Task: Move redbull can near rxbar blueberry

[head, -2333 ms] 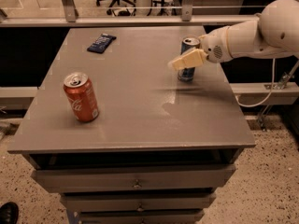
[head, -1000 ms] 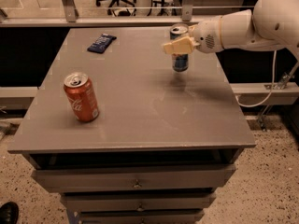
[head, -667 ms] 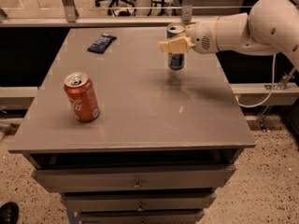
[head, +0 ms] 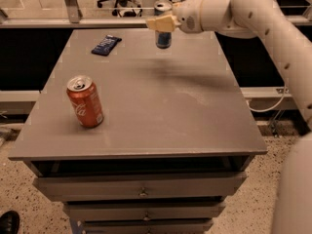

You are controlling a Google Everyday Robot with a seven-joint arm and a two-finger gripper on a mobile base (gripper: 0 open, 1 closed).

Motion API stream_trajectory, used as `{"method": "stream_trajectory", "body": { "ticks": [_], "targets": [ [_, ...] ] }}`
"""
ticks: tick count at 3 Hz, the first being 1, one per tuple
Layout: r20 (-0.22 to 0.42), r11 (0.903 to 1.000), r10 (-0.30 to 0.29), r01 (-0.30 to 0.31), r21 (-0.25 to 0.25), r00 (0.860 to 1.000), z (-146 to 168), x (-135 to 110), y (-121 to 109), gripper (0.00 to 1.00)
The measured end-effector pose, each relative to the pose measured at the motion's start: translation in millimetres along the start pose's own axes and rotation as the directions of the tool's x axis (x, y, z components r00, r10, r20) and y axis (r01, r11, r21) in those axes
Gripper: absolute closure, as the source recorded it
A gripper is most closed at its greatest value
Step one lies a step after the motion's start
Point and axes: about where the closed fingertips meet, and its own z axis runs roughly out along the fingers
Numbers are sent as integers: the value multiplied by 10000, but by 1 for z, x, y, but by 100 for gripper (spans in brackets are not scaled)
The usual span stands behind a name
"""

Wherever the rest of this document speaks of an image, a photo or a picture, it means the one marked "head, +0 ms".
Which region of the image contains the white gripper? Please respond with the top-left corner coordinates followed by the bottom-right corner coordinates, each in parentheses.
top-left (146, 0), bottom-right (204, 33)

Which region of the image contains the blue silver redbull can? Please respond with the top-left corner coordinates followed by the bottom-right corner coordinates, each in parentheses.
top-left (154, 0), bottom-right (172, 49)

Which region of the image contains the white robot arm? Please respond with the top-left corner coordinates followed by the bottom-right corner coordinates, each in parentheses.
top-left (146, 0), bottom-right (312, 234)

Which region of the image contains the dark blue rxbar wrapper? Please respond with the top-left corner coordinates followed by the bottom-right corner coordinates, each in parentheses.
top-left (92, 35), bottom-right (122, 57)

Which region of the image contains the orange coca-cola can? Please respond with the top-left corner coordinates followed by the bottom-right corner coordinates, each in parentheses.
top-left (66, 75), bottom-right (104, 128)

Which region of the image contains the grey metal railing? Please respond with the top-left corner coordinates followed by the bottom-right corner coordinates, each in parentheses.
top-left (0, 0), bottom-right (312, 29)

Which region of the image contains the grey drawer cabinet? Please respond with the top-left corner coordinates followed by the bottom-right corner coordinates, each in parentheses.
top-left (8, 27), bottom-right (268, 234)

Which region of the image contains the top grey drawer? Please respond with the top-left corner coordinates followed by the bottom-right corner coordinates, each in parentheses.
top-left (33, 172), bottom-right (247, 202)

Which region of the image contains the grey drawer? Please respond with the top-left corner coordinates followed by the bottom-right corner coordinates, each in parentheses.
top-left (33, 172), bottom-right (247, 202)
top-left (63, 201), bottom-right (225, 221)
top-left (82, 218), bottom-right (214, 234)

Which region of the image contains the middle grey drawer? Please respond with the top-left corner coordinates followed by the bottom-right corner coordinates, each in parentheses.
top-left (63, 201), bottom-right (225, 221)

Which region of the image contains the bottom grey drawer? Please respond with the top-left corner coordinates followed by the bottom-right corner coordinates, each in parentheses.
top-left (82, 218), bottom-right (214, 234)

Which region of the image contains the black shoe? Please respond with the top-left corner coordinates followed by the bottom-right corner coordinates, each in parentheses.
top-left (0, 211), bottom-right (20, 234)

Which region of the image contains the white cable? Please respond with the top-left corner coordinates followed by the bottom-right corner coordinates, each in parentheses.
top-left (247, 85), bottom-right (288, 114)

